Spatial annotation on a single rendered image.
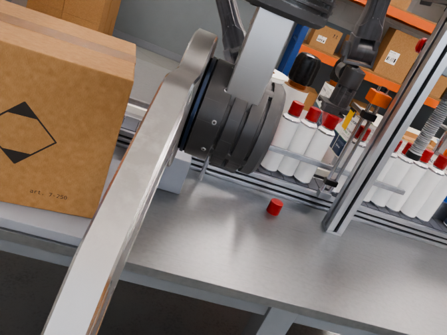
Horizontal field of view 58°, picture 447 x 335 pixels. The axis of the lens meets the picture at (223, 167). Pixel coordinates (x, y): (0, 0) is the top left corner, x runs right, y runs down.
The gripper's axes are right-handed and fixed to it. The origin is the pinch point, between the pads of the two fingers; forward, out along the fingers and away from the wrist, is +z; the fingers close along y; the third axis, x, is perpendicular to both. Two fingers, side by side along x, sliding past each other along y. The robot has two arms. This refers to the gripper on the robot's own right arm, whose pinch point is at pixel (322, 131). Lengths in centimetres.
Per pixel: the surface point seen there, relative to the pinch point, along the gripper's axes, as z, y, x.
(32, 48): -10, 66, 48
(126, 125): 14, 53, 9
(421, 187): 2.8, -31.7, 8.2
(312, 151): 3.4, 3.7, 8.9
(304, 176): 11.0, 2.4, 9.5
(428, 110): 34, -300, -411
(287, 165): 9.9, 8.1, 8.3
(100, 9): 51, 127, -316
